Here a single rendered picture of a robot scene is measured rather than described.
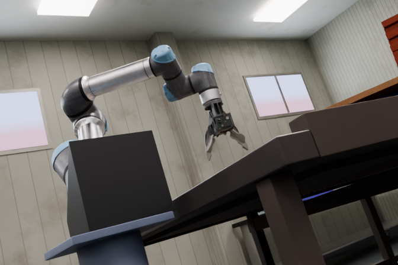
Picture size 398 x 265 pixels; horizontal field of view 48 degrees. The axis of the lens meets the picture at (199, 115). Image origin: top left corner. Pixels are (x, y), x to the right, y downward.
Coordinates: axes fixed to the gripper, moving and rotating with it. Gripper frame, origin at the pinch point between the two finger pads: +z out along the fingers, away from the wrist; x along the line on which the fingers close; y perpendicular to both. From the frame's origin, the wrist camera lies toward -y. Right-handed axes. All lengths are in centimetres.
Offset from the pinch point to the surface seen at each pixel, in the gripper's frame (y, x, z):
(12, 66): -377, -111, -241
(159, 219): 37, -34, 17
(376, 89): 43, 35, 0
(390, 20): 27, 64, -27
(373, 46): -460, 439, -193
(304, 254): 66, -12, 34
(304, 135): 74, -7, 12
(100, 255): 36, -50, 21
